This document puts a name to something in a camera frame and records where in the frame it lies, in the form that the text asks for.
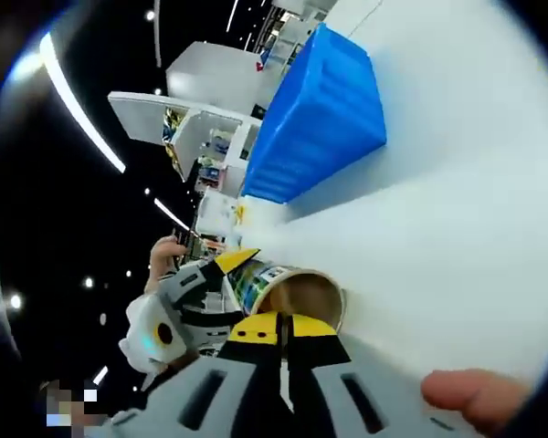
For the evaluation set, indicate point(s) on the white display shelf unit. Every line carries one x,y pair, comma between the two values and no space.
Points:
196,132

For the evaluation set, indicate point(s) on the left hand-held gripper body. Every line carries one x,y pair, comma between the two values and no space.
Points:
155,337

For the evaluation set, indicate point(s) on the small yellow object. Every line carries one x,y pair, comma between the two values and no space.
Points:
240,213

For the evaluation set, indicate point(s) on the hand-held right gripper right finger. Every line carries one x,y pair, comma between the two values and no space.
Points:
347,392

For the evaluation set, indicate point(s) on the white square pillar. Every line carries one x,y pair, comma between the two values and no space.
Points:
219,75

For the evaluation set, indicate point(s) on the blue plastic box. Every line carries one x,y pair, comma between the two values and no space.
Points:
315,123

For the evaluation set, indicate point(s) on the row of colourful snack packets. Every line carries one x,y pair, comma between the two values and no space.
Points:
171,132

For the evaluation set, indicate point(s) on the person's left hand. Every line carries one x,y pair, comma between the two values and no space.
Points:
164,262

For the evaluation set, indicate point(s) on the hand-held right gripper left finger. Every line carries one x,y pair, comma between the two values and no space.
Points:
237,388

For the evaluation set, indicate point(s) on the person's right hand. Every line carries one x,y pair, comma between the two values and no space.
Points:
475,397

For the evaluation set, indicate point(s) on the curved ceiling light strip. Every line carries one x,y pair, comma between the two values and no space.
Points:
80,105

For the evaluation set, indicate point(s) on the green chip container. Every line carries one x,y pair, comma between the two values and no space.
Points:
297,296

